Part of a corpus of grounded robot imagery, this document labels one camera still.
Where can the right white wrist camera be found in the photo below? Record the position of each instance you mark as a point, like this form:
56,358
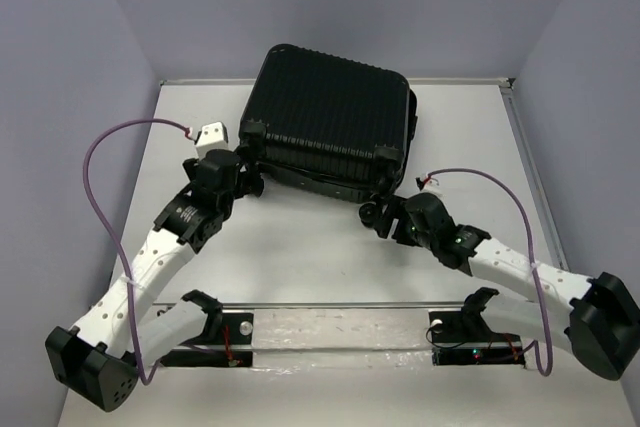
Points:
428,184

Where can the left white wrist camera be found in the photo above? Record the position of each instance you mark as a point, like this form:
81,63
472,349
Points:
210,137

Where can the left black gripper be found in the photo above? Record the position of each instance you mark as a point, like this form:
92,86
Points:
249,180

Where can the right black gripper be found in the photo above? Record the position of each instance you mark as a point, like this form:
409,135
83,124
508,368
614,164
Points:
393,209

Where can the black hard-shell suitcase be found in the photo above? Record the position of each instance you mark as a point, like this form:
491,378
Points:
330,125

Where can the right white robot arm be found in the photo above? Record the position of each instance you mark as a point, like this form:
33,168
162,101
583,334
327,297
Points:
596,319

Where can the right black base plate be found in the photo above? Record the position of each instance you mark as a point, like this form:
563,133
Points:
462,338

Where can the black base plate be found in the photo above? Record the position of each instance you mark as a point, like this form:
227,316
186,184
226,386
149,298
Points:
462,338
227,344

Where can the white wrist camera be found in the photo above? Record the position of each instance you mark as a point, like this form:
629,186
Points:
210,137
428,184

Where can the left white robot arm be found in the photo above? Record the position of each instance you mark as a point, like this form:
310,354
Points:
106,353

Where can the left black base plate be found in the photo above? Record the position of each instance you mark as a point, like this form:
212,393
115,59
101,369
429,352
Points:
227,344

